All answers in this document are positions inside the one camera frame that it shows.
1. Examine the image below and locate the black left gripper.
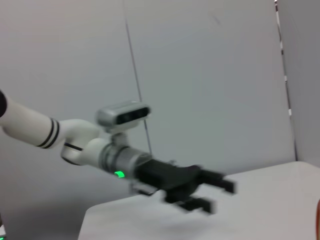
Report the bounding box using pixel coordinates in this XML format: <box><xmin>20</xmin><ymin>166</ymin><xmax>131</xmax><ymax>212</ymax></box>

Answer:
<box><xmin>134</xmin><ymin>156</ymin><xmax>238</xmax><ymax>215</ymax></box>

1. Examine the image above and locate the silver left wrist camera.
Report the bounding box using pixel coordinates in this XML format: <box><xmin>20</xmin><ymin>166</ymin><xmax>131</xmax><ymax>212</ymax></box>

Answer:
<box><xmin>94</xmin><ymin>100</ymin><xmax>152</xmax><ymax>135</ymax></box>

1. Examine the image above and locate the left gripper silver cable connector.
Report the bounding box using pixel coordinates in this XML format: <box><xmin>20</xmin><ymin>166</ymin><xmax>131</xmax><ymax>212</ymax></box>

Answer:
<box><xmin>129</xmin><ymin>180</ymin><xmax>154</xmax><ymax>197</ymax></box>

